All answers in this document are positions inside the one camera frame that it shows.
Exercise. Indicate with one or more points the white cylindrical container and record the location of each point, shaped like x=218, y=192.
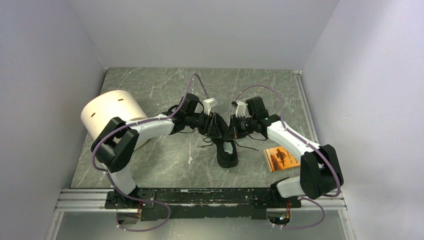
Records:
x=116, y=103

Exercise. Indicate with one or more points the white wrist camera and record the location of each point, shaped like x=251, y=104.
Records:
x=208, y=104
x=240, y=108

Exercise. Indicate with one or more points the black shoelace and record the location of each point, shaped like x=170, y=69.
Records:
x=246, y=146

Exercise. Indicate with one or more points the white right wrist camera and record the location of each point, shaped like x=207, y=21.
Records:
x=240, y=108

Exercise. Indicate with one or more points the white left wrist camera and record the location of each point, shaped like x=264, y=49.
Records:
x=208, y=104

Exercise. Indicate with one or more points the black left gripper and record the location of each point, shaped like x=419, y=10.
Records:
x=210, y=128

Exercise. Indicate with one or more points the aluminium frame rail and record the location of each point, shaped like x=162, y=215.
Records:
x=87, y=200

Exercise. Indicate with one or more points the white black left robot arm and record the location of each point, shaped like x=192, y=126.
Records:
x=112, y=150

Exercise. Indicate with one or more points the orange book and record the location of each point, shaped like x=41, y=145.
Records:
x=278, y=158

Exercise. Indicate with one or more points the black shoe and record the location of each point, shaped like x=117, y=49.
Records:
x=226, y=154

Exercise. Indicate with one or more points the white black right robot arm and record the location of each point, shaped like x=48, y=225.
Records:
x=320, y=171

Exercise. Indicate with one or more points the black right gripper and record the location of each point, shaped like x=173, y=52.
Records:
x=230, y=133

